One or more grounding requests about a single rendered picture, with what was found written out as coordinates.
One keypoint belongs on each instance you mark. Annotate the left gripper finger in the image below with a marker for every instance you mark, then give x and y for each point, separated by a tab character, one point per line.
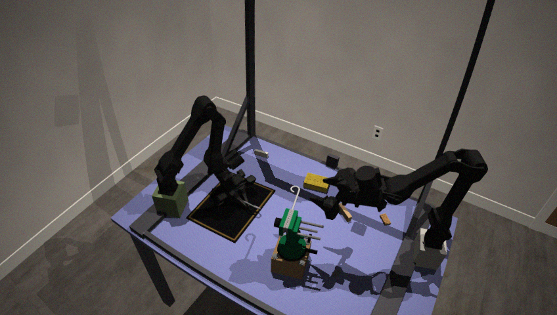
329	181
318	201

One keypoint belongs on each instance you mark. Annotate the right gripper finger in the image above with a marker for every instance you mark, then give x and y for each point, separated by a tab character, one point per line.
236	198
242	194

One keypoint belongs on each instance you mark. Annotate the dark green bench vise body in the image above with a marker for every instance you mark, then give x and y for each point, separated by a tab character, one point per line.
288	246

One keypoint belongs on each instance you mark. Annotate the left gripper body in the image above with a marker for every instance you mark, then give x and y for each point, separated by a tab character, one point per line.
330	205

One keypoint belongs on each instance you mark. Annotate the yellow sponge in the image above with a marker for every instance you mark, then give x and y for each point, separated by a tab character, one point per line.
315	182

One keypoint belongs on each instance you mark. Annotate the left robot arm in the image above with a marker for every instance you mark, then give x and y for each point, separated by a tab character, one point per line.
399	188

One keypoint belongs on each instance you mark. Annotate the small tan wooden block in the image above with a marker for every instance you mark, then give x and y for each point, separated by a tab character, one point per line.
385	219

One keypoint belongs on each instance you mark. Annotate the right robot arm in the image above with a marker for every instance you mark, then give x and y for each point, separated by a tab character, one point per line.
170	163

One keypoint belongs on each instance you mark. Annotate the brown rectangular block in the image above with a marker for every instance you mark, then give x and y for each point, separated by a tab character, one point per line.
345	212

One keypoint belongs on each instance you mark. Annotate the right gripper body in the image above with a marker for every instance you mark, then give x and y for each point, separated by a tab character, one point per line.
229	192

